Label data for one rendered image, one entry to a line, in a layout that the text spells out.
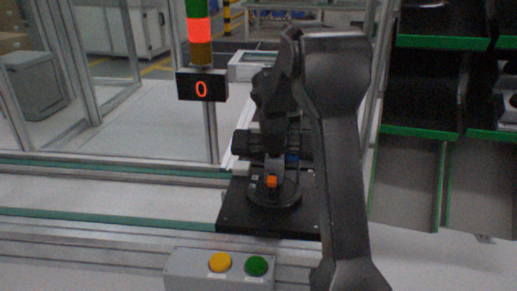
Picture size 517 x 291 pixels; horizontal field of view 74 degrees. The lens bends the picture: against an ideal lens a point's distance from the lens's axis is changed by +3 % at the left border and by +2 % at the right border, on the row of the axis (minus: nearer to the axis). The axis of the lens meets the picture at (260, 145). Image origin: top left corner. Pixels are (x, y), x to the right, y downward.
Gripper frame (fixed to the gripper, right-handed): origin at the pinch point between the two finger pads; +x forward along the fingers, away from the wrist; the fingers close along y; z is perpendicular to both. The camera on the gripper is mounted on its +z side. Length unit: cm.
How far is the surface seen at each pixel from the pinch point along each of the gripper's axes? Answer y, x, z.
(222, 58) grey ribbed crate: 55, 119, 143
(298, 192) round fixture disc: -5.9, 6.9, -5.9
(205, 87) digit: 17.9, -6.5, 13.7
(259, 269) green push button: 0.6, -3.2, -25.8
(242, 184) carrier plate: 8.3, 10.8, -3.4
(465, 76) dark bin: -36.9, -15.2, 12.1
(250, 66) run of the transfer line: 24, 72, 92
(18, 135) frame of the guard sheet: 77, 13, 8
